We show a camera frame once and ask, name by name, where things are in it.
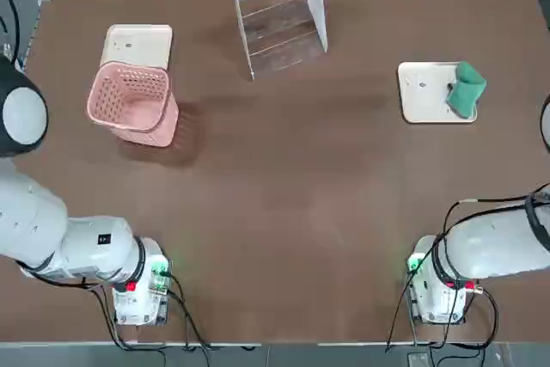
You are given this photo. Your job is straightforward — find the green cloth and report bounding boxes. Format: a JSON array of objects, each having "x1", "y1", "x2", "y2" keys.
[{"x1": 444, "y1": 60, "x2": 488, "y2": 120}]

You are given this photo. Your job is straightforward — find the pink plastic basket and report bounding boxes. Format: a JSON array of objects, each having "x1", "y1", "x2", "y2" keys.
[{"x1": 87, "y1": 61, "x2": 180, "y2": 148}]

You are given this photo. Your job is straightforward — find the clear acrylic stepped shelf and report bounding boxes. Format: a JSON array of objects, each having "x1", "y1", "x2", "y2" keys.
[{"x1": 231, "y1": 0, "x2": 330, "y2": 82}]

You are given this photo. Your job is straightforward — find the cream rabbit print tray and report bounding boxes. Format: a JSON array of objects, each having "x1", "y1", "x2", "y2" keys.
[
  {"x1": 397, "y1": 61, "x2": 480, "y2": 125},
  {"x1": 101, "y1": 24, "x2": 174, "y2": 71}
]

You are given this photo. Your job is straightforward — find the black cable at left arm foot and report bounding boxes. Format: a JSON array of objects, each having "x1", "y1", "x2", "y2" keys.
[{"x1": 162, "y1": 271, "x2": 212, "y2": 351}]

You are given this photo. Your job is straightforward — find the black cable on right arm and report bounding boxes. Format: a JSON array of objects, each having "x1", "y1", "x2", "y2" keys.
[{"x1": 385, "y1": 184, "x2": 550, "y2": 353}]

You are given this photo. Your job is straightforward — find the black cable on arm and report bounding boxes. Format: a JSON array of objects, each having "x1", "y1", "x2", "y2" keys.
[
  {"x1": 385, "y1": 184, "x2": 550, "y2": 353},
  {"x1": 0, "y1": 0, "x2": 23, "y2": 70}
]

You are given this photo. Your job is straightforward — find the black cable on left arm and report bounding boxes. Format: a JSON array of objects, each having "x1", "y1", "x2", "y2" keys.
[{"x1": 0, "y1": 0, "x2": 23, "y2": 70}]

